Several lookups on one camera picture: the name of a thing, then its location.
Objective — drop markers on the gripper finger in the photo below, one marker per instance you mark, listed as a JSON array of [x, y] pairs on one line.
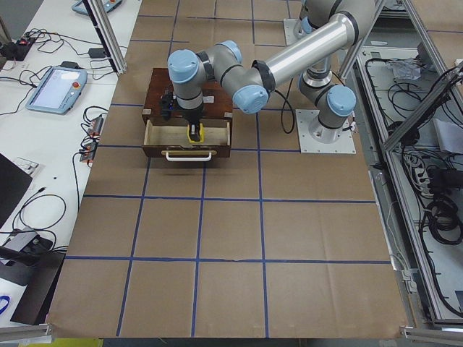
[[195, 132]]

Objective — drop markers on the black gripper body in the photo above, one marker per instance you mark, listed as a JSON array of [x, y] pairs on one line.
[[192, 116]]

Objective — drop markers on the yellow block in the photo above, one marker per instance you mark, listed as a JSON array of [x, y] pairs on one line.
[[202, 134]]

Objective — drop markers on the dark wooden drawer box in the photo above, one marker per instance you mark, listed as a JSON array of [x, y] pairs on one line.
[[178, 134]]

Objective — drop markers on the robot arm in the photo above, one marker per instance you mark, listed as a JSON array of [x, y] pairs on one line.
[[335, 24]]

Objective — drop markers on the black power adapter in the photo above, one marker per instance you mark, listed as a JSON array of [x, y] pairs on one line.
[[97, 53]]

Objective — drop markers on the brown paper table cover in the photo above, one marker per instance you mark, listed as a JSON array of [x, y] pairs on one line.
[[268, 242]]

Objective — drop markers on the teach pendant near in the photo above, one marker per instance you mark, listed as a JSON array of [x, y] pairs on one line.
[[58, 91]]

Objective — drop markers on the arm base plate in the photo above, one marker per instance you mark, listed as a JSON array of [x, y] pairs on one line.
[[293, 30], [316, 139]]

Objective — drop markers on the aluminium frame post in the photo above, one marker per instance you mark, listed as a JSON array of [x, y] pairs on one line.
[[105, 33]]

